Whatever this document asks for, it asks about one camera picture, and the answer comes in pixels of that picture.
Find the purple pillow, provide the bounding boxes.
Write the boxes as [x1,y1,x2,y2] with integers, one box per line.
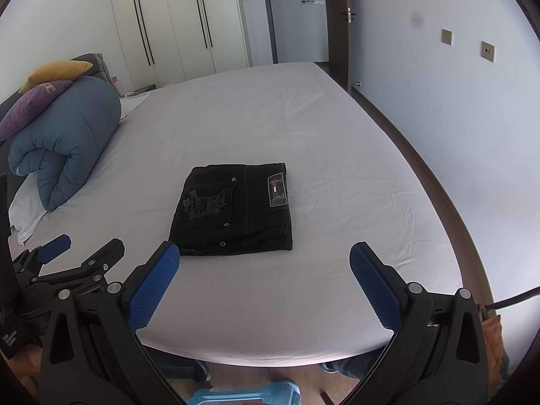
[0,79,74,142]

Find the light blue plastic stool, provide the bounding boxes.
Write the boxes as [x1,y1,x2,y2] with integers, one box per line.
[186,380,302,405]

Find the black denim pants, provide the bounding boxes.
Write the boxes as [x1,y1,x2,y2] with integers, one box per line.
[169,162,294,257]

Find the blue rolled duvet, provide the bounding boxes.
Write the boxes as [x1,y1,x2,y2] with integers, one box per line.
[7,77,123,213]

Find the bed with white sheet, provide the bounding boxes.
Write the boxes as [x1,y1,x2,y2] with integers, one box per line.
[8,62,465,368]

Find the brown door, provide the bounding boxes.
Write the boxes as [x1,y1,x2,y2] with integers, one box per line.
[323,0,356,89]

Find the white pillow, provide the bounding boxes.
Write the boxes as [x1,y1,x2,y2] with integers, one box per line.
[119,91,152,119]
[9,173,49,245]

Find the yellow pillow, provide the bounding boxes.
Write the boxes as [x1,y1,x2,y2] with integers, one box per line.
[18,60,93,93]

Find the person's right leg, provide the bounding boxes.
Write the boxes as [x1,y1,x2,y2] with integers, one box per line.
[321,352,399,382]

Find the cream wardrobe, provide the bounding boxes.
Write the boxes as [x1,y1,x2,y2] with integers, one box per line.
[107,0,249,89]

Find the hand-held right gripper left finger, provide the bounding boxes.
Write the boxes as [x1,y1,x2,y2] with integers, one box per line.
[37,240,188,405]

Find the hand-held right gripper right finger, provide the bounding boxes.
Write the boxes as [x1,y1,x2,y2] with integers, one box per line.
[346,241,506,405]

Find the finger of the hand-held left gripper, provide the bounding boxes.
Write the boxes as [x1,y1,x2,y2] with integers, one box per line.
[38,238,126,290]
[12,234,72,278]

